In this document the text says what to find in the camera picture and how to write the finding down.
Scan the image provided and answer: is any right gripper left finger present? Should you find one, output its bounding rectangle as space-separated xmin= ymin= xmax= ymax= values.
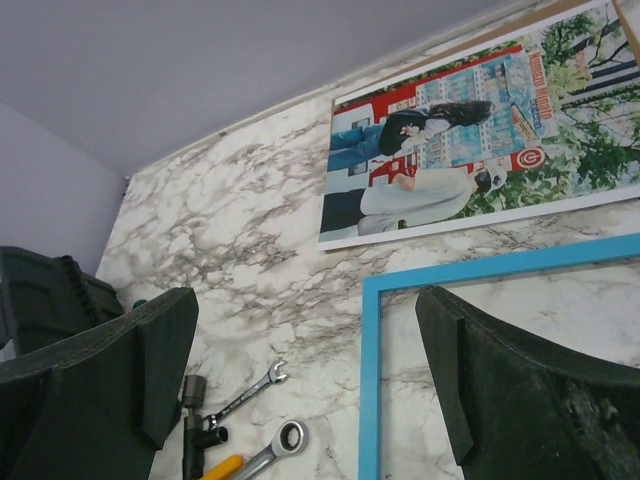
xmin=1 ymin=287 xmax=199 ymax=479

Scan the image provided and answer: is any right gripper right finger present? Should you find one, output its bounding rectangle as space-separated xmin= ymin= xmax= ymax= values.
xmin=415 ymin=286 xmax=639 ymax=480

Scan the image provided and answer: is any blue picture frame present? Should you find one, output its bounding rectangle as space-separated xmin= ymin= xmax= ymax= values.
xmin=358 ymin=233 xmax=639 ymax=479

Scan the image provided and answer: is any colourful printed photo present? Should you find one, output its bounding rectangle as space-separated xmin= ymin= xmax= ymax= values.
xmin=319 ymin=1 xmax=639 ymax=251

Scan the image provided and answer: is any brown backing board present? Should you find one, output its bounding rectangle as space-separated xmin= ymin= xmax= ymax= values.
xmin=389 ymin=0 xmax=640 ymax=76

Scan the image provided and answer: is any small open-end wrench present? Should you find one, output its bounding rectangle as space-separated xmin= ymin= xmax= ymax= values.
xmin=203 ymin=358 xmax=289 ymax=431

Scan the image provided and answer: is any black toolbox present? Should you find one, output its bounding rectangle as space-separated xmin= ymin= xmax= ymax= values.
xmin=1 ymin=246 xmax=124 ymax=362

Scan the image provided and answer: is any large ratchet wrench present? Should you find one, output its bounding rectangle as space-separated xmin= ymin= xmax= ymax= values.
xmin=231 ymin=420 xmax=309 ymax=480

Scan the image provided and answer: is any black T-handle tool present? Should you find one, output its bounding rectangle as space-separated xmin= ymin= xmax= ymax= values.
xmin=181 ymin=375 xmax=229 ymax=480

